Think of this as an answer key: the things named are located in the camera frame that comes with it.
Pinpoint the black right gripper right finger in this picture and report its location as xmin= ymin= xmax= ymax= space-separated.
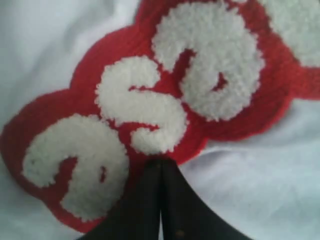
xmin=161 ymin=159 xmax=249 ymax=240

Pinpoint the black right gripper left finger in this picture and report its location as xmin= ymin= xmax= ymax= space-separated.
xmin=80 ymin=159 xmax=162 ymax=240

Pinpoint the white t-shirt red Chinese lettering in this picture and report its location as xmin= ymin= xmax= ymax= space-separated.
xmin=0 ymin=0 xmax=320 ymax=240

